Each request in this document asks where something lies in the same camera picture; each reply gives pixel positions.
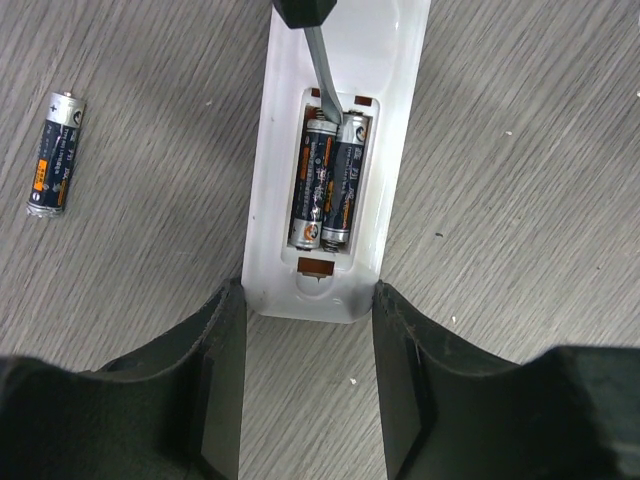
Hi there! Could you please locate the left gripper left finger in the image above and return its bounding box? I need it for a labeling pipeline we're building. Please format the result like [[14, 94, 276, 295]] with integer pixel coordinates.
[[1, 279, 247, 479]]

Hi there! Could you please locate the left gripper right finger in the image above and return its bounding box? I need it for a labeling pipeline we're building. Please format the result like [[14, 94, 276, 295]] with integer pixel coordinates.
[[372, 282, 639, 479]]

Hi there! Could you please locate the grey battery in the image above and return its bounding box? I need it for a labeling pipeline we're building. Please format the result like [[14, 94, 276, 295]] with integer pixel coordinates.
[[26, 92, 86, 218]]

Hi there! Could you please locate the wide white remote control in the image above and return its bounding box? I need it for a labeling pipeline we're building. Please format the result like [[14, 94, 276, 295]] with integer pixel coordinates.
[[241, 1, 430, 323]]

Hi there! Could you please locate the orange handled screwdriver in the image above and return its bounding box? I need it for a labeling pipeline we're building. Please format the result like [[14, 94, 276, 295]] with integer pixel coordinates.
[[272, 0, 343, 124]]

